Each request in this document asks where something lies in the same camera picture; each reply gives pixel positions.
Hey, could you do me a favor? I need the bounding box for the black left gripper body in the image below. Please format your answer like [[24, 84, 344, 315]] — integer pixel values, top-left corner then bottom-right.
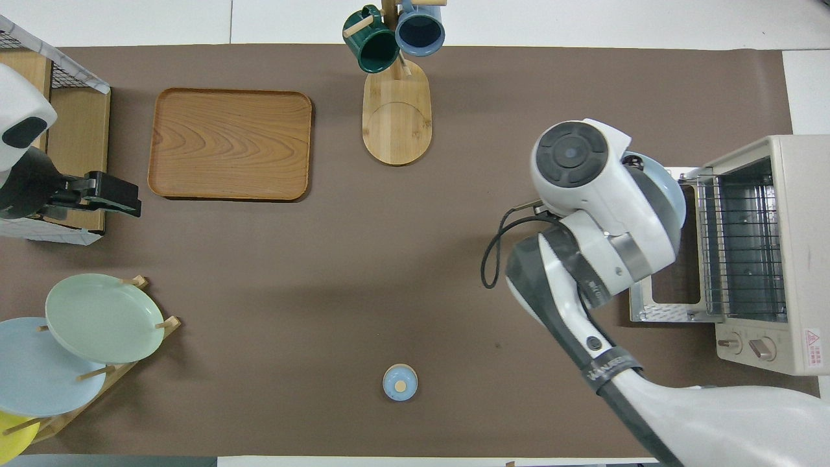
[[62, 171, 141, 210]]

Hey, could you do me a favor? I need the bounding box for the white toaster oven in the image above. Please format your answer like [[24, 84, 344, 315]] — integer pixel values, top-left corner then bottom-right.
[[628, 134, 830, 377]]

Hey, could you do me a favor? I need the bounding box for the wooden step shelf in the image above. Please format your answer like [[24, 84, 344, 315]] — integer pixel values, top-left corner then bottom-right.
[[0, 51, 112, 233]]

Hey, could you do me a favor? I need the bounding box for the pale green plate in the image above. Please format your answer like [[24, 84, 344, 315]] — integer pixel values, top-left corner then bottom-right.
[[45, 273, 165, 365]]

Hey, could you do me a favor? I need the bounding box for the wooden serving tray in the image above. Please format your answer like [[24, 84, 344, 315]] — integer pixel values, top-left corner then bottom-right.
[[148, 88, 313, 202]]

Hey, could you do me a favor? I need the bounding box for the wooden plate rack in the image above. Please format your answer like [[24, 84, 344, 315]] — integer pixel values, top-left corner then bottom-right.
[[0, 275, 182, 445]]

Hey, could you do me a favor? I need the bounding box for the light blue racked plate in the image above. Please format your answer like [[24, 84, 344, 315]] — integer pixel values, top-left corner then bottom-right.
[[0, 317, 108, 418]]

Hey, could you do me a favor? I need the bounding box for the brown table mat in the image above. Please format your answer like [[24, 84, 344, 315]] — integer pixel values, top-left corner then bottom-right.
[[0, 44, 821, 458]]

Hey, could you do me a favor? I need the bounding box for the yellow plate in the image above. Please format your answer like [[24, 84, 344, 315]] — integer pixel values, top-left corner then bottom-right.
[[0, 410, 41, 466]]

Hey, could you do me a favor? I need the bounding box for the wooden mug tree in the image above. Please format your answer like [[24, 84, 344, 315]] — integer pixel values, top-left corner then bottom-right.
[[342, 0, 448, 166]]

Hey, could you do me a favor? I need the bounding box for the dark green mug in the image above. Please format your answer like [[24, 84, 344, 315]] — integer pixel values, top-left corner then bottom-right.
[[342, 5, 401, 74]]

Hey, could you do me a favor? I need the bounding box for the small blue lid wooden knob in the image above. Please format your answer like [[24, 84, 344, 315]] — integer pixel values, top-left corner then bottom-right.
[[382, 363, 419, 401]]

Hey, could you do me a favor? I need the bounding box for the blue mug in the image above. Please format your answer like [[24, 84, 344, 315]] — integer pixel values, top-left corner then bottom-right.
[[394, 0, 446, 57]]

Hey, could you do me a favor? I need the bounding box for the wire mesh wooden shelf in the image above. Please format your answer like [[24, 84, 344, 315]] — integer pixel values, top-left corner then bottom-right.
[[0, 14, 111, 246]]

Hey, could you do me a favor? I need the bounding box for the black wire basket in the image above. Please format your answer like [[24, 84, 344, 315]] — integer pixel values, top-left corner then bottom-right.
[[0, 29, 73, 90]]

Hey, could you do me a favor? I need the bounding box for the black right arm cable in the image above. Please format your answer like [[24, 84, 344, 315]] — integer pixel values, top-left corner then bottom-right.
[[481, 201, 565, 291]]

